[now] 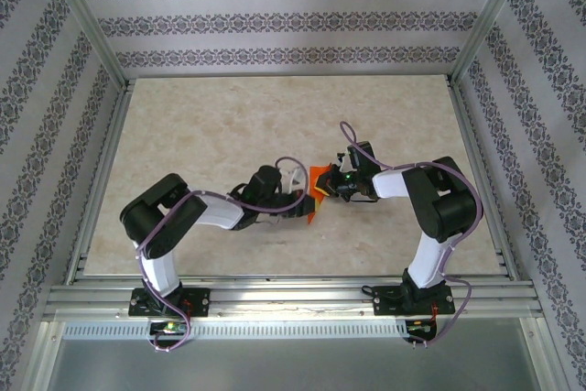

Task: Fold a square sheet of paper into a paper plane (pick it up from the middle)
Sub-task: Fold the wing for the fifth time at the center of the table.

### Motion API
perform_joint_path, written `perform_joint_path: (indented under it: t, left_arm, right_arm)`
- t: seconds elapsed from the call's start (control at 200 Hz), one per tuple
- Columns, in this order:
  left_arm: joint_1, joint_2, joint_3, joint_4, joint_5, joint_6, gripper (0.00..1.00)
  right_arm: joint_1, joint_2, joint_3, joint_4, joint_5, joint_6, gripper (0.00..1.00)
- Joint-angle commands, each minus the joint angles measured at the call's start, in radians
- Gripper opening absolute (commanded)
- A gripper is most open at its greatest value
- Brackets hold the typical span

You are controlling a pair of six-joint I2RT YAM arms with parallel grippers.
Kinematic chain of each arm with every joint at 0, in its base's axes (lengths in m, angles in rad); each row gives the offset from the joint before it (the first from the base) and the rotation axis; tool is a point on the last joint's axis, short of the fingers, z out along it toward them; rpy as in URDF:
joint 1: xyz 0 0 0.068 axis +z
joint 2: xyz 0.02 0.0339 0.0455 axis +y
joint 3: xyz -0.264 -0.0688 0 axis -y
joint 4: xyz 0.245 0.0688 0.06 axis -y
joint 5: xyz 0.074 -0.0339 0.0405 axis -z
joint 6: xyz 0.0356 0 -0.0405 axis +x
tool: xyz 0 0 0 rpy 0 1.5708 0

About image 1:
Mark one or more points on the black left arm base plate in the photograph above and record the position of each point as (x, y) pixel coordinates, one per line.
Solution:
(199, 301)

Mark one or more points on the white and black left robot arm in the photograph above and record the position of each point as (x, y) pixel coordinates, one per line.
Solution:
(220, 210)

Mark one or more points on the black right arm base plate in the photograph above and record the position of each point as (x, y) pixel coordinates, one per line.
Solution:
(387, 304)

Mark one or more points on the aluminium frame post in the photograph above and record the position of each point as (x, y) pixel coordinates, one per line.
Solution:
(493, 11)
(84, 15)

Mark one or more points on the grey metal panel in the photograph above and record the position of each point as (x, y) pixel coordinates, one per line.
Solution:
(293, 366)

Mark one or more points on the aluminium side rail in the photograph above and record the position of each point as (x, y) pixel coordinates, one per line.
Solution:
(101, 180)
(480, 180)

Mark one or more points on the small controller board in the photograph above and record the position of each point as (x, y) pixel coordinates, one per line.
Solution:
(169, 328)
(419, 329)

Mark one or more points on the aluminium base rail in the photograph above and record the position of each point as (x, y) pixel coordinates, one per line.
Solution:
(297, 297)

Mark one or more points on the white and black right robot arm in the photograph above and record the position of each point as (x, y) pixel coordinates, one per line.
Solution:
(389, 185)

